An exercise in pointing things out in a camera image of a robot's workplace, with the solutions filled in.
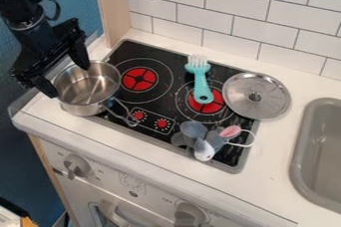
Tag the toy stove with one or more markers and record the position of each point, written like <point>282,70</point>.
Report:
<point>173,101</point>

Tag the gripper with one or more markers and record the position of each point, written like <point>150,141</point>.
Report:
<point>46,46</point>

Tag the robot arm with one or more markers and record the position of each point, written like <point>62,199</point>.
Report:
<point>20,3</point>

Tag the toy sink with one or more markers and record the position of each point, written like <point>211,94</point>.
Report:
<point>317,154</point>

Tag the silver lid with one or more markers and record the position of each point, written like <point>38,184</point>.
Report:
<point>256,95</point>

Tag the grey plush mouse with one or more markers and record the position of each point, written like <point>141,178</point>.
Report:
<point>205,139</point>

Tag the teal brush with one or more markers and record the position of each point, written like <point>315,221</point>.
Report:
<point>200,78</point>

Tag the silver pot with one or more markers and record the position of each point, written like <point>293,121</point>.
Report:
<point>88,88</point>

